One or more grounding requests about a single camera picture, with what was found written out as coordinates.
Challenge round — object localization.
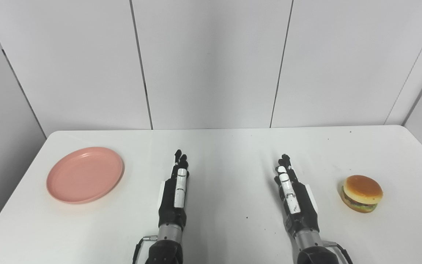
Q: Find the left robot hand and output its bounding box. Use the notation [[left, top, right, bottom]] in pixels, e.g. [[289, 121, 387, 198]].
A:
[[158, 149, 190, 231]]

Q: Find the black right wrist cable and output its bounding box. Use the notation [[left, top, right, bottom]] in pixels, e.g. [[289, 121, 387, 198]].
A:
[[323, 240, 353, 264]]

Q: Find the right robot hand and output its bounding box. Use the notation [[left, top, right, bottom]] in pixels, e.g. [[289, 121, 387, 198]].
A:
[[274, 154, 320, 234]]

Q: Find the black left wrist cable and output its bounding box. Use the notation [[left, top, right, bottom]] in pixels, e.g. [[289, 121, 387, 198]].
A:
[[132, 235, 158, 264]]

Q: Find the pink round plate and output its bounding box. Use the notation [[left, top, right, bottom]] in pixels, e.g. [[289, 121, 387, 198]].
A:
[[46, 147, 125, 205]]

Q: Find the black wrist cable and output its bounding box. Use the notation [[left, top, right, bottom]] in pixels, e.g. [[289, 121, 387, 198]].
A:
[[323, 240, 353, 264], [132, 235, 158, 264]]

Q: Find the toy hamburger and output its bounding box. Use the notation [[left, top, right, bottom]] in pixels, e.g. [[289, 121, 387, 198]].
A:
[[340, 175, 384, 213]]

